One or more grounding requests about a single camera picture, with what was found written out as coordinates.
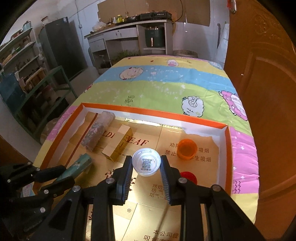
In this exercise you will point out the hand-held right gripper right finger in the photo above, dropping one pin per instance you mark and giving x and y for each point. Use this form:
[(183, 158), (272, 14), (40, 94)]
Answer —
[(166, 182)]

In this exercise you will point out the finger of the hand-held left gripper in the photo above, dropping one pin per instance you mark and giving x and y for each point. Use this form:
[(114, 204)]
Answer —
[(48, 172), (61, 185)]

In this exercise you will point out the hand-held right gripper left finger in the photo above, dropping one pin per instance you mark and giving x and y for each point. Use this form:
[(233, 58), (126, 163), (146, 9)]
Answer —
[(124, 182)]

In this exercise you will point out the red bottle cap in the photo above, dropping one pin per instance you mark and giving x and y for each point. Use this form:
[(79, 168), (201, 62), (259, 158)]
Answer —
[(188, 176)]

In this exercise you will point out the teal printed lighter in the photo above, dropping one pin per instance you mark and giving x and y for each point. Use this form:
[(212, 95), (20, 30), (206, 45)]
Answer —
[(78, 164)]

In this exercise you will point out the white bottle cap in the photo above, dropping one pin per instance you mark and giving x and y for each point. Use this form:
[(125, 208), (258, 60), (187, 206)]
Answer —
[(145, 162)]

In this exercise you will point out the wooden block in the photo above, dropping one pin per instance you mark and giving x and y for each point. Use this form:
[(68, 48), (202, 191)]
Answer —
[(120, 146)]

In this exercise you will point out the translucent orange bottle cap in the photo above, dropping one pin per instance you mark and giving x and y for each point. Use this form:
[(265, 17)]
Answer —
[(187, 149)]

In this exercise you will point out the clear floral-filled tube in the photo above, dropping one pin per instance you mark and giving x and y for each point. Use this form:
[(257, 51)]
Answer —
[(94, 134)]

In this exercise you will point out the shallow white orange-lined box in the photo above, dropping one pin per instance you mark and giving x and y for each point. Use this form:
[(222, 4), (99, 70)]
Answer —
[(161, 116)]

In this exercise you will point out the blue plastic crate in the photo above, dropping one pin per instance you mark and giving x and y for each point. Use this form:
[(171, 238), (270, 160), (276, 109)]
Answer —
[(10, 90)]

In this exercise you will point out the cartoon sheep printed tablecloth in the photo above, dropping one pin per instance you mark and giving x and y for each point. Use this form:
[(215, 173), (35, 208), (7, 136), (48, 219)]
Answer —
[(173, 81)]

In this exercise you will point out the green metal rack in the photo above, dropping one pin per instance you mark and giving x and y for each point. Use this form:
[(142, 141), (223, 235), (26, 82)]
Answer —
[(57, 71)]

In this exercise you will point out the dark refrigerator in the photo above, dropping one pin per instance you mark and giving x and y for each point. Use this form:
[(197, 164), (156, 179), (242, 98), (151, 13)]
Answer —
[(64, 46)]

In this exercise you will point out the round woven basket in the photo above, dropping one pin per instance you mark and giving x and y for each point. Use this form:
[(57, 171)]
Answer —
[(185, 53)]

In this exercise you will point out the white storage shelf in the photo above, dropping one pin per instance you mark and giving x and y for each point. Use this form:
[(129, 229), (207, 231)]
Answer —
[(25, 44)]

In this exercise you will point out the dark green air fryer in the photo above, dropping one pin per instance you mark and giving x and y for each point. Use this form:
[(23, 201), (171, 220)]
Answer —
[(153, 37)]

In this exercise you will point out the white kitchen counter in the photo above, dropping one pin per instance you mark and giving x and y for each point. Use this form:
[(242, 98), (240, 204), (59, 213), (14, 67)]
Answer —
[(120, 33)]

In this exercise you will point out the white hanging sack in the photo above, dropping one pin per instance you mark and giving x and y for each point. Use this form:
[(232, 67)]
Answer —
[(223, 44)]

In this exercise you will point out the white plastic bag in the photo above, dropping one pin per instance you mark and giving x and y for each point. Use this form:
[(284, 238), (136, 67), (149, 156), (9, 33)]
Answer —
[(99, 26)]

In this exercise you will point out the clear oil bottle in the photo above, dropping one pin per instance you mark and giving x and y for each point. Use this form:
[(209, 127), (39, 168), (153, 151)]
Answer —
[(113, 20)]

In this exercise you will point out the yellow-green bottle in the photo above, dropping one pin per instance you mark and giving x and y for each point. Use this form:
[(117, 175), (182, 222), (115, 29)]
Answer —
[(119, 19)]

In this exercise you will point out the black wok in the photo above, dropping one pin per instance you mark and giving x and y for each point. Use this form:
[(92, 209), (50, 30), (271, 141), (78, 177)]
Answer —
[(132, 18)]

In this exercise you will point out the black gas stove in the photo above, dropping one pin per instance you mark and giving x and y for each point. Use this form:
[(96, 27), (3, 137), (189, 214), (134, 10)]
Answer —
[(155, 15)]

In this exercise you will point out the cardboard wall covering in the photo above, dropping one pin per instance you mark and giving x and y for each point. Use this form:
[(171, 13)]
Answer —
[(150, 5)]

